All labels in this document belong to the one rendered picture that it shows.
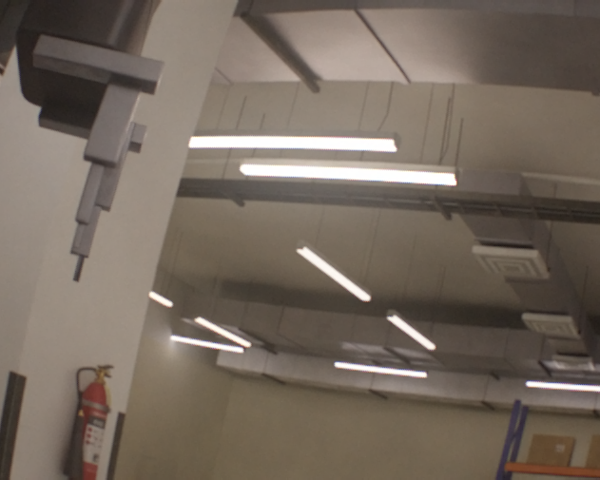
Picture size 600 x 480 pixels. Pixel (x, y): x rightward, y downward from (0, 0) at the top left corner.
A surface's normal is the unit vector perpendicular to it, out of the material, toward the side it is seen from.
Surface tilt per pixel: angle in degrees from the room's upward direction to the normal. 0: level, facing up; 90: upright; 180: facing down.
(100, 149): 90
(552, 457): 90
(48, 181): 90
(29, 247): 90
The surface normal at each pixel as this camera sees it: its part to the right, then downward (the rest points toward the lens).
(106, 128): 0.25, -0.22
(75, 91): -0.22, 0.94
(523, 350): -0.43, -0.33
